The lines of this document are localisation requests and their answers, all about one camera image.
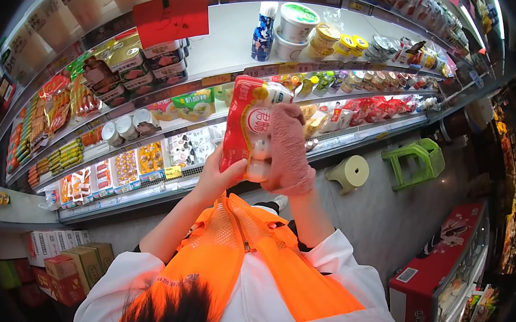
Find person's right hand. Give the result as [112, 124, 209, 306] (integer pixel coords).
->
[260, 101, 322, 199]

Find person's left hand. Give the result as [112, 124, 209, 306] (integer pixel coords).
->
[193, 143, 250, 203]

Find person's left thumb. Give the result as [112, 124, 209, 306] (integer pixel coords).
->
[220, 157, 249, 182]

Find person's right fingers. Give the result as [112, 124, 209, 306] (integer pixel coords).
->
[269, 101, 309, 140]

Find red pack of small bottles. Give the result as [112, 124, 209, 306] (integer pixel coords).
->
[219, 73, 296, 186]

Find pale green round stool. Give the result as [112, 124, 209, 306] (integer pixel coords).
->
[323, 152, 372, 198]

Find full shop shelf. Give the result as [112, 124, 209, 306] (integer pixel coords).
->
[478, 85, 516, 276]
[0, 0, 507, 262]

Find green plastic step stool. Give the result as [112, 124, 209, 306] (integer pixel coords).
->
[378, 134, 448, 196]

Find person's body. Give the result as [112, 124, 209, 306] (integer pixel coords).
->
[74, 179, 422, 322]

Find stack of cartons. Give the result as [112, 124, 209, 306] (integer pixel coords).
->
[0, 222, 118, 315]

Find red chest freezer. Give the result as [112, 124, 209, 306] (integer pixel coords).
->
[385, 194, 495, 322]

